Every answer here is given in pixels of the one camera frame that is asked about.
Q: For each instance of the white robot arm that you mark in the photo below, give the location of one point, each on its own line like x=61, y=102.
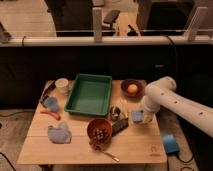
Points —
x=162, y=92

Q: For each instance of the yellow corn piece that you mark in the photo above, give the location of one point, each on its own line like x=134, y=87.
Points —
x=124, y=107

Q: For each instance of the dark red bowl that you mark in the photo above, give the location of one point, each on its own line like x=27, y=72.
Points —
x=126, y=83

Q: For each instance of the small blue toy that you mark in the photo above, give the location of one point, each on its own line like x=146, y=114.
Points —
x=51, y=104

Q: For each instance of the orange bowl with pinecone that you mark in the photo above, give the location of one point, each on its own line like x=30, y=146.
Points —
x=99, y=130

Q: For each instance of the orange handled tool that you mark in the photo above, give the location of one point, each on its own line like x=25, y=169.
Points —
x=53, y=114

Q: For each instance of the orange fruit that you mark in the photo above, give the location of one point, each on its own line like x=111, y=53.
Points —
x=132, y=89

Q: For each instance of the crumpled blue cloth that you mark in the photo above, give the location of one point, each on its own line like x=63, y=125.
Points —
x=60, y=134

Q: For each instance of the green plastic tray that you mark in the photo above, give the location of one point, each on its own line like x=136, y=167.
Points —
x=90, y=95

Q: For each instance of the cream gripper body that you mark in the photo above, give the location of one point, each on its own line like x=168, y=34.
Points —
x=147, y=117

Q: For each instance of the white cup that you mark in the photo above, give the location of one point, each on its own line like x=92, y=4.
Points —
x=62, y=85

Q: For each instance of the metal spoon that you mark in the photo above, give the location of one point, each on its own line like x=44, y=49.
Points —
x=98, y=148

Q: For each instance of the wooden table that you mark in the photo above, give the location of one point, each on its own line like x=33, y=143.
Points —
x=137, y=144

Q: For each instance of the blue object on floor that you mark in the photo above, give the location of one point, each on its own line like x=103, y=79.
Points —
x=170, y=144

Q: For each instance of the small metal cup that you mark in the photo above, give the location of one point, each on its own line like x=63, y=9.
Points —
x=114, y=113

